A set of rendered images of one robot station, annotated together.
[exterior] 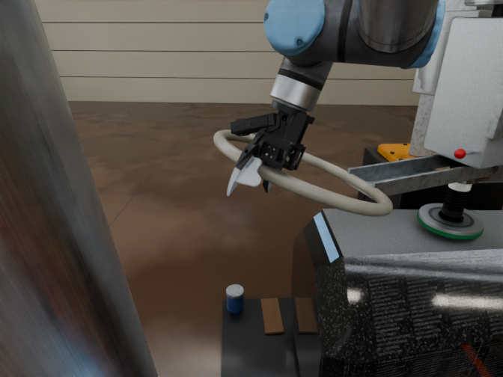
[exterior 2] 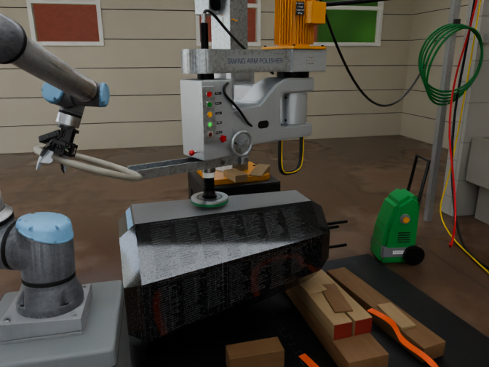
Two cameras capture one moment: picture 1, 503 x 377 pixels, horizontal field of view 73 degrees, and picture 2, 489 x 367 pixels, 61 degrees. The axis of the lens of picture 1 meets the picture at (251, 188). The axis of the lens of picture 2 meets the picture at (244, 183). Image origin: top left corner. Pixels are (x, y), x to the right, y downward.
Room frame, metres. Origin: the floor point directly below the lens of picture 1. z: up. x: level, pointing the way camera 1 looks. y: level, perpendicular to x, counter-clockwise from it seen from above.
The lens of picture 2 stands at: (-1.16, -0.31, 1.62)
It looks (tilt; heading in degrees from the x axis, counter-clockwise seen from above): 17 degrees down; 344
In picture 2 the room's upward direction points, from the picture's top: straight up
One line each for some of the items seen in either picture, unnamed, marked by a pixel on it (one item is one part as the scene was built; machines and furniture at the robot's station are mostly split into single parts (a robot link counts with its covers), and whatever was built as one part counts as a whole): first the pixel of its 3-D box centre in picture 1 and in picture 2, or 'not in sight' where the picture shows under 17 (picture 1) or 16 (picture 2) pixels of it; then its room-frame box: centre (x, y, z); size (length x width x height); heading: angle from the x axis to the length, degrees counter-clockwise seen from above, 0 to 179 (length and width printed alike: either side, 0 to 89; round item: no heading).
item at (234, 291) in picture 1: (235, 298); not in sight; (1.49, 0.09, 0.08); 0.10 x 0.10 x 0.13
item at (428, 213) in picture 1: (450, 218); (209, 197); (1.10, -0.74, 0.85); 0.21 x 0.21 x 0.01
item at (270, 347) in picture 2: not in sight; (254, 356); (0.65, -0.87, 0.07); 0.30 x 0.12 x 0.12; 88
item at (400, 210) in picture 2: not in sight; (399, 209); (1.59, -2.41, 0.43); 0.35 x 0.35 x 0.87; 78
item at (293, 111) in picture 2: not in sight; (292, 107); (1.36, -1.34, 1.32); 0.19 x 0.19 x 0.20
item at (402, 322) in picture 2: not in sight; (395, 315); (0.71, -1.79, 0.12); 0.25 x 0.10 x 0.01; 0
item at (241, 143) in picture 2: not in sight; (238, 143); (1.03, -0.90, 1.18); 0.15 x 0.10 x 0.15; 113
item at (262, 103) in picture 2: not in sight; (262, 117); (1.24, -1.10, 1.28); 0.74 x 0.23 x 0.49; 113
